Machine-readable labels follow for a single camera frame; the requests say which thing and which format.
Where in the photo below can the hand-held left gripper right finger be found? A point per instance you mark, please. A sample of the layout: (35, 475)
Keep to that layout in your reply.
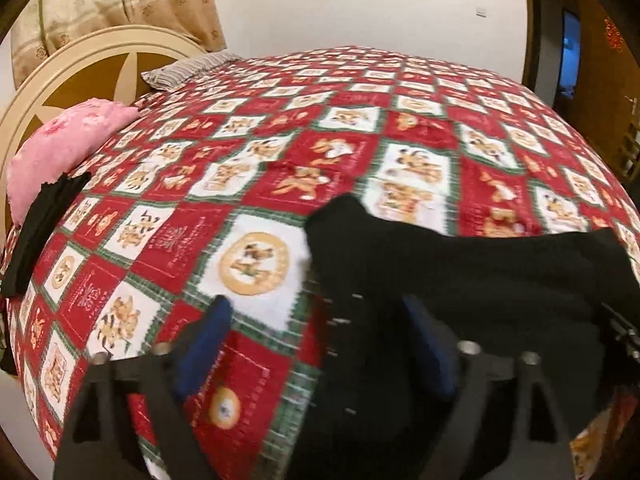
(431, 355)

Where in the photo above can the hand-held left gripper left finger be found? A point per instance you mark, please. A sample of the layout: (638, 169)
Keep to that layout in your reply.
(201, 355)

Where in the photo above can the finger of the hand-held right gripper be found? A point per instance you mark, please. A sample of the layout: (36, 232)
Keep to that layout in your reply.
(622, 330)

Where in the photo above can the black pants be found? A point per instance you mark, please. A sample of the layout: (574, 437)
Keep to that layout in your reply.
(450, 270)

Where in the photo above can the wooden chair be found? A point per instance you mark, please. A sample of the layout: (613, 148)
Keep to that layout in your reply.
(631, 150)

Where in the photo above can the folded black cloth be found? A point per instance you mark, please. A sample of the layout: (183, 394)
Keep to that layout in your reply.
(42, 230)

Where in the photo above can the red printed blanket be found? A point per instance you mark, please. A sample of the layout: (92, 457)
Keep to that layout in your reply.
(280, 160)

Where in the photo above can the pink pillow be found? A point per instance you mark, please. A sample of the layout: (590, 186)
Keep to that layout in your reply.
(65, 145)

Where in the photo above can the wooden door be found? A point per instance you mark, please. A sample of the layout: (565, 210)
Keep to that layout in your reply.
(605, 75)

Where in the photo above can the striped pillow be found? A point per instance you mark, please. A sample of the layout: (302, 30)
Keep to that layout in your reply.
(187, 67)

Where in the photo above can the red door decoration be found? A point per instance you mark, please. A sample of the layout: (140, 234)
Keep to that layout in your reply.
(612, 35)

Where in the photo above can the cream wooden headboard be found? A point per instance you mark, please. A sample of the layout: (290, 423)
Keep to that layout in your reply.
(65, 80)

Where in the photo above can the beige patterned curtain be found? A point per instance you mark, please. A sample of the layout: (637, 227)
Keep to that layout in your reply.
(120, 5)

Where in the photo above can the wooden door frame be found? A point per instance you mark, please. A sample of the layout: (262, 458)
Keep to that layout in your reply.
(537, 30)

